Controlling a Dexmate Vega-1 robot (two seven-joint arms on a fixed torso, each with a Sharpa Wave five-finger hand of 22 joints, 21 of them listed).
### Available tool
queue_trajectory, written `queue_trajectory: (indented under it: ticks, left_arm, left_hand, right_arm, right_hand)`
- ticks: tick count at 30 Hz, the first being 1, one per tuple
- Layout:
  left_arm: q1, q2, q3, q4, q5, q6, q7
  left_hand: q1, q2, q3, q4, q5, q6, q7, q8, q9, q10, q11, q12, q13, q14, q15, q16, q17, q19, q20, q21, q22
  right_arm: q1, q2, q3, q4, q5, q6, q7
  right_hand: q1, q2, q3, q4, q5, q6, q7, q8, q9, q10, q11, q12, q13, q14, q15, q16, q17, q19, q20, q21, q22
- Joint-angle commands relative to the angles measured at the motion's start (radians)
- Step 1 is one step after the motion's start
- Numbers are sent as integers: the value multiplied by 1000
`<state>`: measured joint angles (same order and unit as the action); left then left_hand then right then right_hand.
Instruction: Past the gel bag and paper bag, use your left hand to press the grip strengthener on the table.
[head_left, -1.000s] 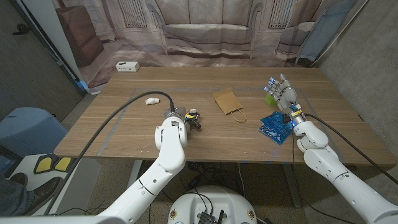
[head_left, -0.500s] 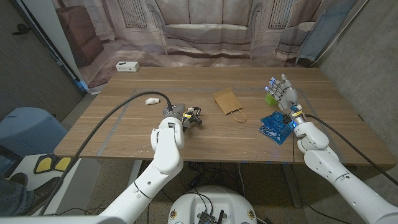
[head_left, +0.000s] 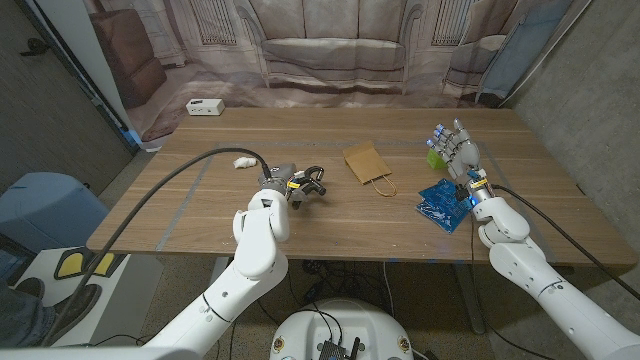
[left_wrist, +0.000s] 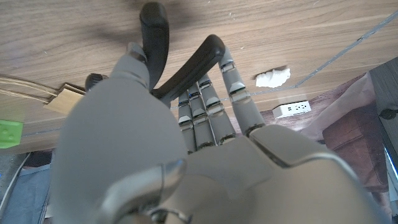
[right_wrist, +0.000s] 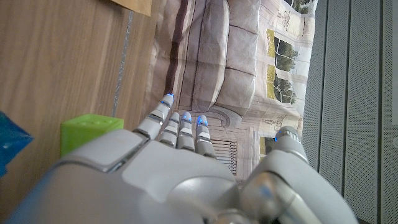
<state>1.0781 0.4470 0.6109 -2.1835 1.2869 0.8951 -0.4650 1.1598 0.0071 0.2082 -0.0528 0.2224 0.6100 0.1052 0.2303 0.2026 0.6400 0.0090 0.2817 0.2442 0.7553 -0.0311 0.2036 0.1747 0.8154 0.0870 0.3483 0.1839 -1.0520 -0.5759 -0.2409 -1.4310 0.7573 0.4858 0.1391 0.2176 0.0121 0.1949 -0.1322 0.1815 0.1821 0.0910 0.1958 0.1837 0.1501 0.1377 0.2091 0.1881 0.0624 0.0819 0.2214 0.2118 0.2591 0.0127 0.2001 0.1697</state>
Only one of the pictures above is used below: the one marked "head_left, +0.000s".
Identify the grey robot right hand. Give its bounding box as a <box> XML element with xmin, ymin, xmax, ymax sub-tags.
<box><xmin>426</xmin><ymin>118</ymin><xmax>489</xmax><ymax>197</ymax></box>

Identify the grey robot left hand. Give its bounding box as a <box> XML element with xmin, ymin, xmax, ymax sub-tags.
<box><xmin>257</xmin><ymin>162</ymin><xmax>326</xmax><ymax>210</ymax></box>

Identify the black grip strengthener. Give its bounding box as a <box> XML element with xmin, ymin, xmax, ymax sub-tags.
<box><xmin>289</xmin><ymin>166</ymin><xmax>327</xmax><ymax>210</ymax></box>

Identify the brown paper bag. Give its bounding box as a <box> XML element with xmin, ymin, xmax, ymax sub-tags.
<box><xmin>342</xmin><ymin>140</ymin><xmax>399</xmax><ymax>198</ymax></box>

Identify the green plastic cube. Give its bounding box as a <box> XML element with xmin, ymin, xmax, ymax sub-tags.
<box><xmin>426</xmin><ymin>148</ymin><xmax>448</xmax><ymax>170</ymax></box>

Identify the small white box device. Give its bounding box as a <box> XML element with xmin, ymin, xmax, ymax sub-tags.
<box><xmin>185</xmin><ymin>98</ymin><xmax>226</xmax><ymax>117</ymax></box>

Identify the printed sofa room backdrop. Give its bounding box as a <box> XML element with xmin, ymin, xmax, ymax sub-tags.
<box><xmin>82</xmin><ymin>0</ymin><xmax>594</xmax><ymax>151</ymax></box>

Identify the grey table leg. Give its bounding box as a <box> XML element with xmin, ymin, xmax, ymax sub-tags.
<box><xmin>452</xmin><ymin>263</ymin><xmax>487</xmax><ymax>335</ymax></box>

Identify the white robot torso dome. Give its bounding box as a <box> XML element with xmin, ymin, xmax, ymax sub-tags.
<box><xmin>269</xmin><ymin>298</ymin><xmax>415</xmax><ymax>360</ymax></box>

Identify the white board with yellow pads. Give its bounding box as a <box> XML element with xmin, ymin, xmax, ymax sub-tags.
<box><xmin>14</xmin><ymin>245</ymin><xmax>164</xmax><ymax>346</ymax></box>

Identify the blue-grey plastic bin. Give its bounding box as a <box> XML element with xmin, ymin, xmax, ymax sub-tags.
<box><xmin>0</xmin><ymin>172</ymin><xmax>110</xmax><ymax>254</ymax></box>

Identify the person in blue jeans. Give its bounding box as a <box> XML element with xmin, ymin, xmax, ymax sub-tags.
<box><xmin>0</xmin><ymin>277</ymin><xmax>101</xmax><ymax>349</ymax></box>

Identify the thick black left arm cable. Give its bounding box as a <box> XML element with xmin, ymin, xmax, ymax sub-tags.
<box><xmin>42</xmin><ymin>147</ymin><xmax>274</xmax><ymax>346</ymax></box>

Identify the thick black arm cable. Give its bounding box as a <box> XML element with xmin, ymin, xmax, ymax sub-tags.
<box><xmin>42</xmin><ymin>147</ymin><xmax>274</xmax><ymax>346</ymax></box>
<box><xmin>492</xmin><ymin>183</ymin><xmax>640</xmax><ymax>301</ymax></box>

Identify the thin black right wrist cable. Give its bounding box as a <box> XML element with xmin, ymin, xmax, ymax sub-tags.
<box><xmin>467</xmin><ymin>217</ymin><xmax>556</xmax><ymax>360</ymax></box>

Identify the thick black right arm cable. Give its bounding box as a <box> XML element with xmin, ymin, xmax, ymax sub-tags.
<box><xmin>492</xmin><ymin>183</ymin><xmax>640</xmax><ymax>301</ymax></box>

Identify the black door handle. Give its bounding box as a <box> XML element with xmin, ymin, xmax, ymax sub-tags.
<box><xmin>19</xmin><ymin>37</ymin><xmax>50</xmax><ymax>57</ymax></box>

